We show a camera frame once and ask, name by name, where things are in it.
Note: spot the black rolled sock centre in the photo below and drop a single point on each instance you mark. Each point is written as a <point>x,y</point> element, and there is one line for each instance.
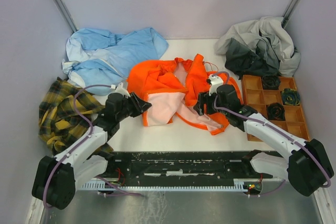
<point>275,111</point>

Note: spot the black rolled sock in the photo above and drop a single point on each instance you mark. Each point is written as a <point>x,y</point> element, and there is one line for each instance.
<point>275,111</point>
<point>270,82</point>

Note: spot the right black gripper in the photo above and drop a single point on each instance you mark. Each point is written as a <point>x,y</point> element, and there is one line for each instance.
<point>204,98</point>

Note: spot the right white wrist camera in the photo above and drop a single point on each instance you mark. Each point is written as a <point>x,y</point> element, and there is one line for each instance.
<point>215,81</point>

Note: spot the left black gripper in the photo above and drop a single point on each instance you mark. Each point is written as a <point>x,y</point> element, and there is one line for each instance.
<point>140,106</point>

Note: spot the grey crumpled garment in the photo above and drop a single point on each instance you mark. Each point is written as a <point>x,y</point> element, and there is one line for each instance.
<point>265,37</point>

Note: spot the yellow black plaid shirt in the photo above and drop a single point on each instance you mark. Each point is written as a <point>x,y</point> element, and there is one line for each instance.
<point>59,124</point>

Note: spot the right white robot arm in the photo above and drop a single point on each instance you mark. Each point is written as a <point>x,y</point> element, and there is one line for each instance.
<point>304,164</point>

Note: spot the light blue garment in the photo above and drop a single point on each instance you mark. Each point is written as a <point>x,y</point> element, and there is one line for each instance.
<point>98,58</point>

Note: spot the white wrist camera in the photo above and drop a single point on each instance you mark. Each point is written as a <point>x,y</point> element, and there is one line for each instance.
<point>215,81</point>
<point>120,89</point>

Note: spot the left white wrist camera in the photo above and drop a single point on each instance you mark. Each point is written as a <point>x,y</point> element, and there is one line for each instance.
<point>120,89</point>

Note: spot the orange jacket pink lining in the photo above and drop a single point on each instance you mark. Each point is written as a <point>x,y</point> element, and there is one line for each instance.
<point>172,87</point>

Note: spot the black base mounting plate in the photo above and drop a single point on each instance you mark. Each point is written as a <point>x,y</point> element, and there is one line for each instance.
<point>180,169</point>

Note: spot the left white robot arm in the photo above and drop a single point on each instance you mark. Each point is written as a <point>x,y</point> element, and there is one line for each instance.
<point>58,178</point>

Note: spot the wooden compartment tray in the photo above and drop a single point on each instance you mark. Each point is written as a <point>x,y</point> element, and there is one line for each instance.
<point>258,98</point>

